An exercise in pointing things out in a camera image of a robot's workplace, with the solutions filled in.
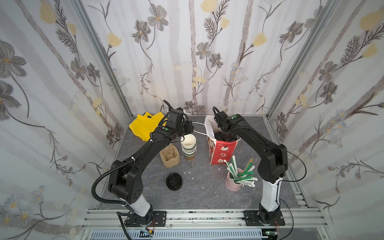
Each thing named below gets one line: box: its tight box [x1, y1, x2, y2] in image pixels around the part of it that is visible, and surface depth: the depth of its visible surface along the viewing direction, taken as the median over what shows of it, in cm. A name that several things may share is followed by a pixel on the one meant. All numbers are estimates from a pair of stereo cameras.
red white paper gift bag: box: [204, 114, 241, 165], surface depth 81 cm
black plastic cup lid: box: [214, 131, 238, 142], surface depth 78 cm
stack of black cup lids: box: [166, 173, 183, 191], surface depth 84 cm
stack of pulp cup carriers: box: [159, 143, 181, 168], surface depth 89 cm
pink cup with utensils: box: [223, 155, 258, 192], surface depth 79 cm
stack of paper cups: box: [180, 133, 197, 161], surface depth 86 cm
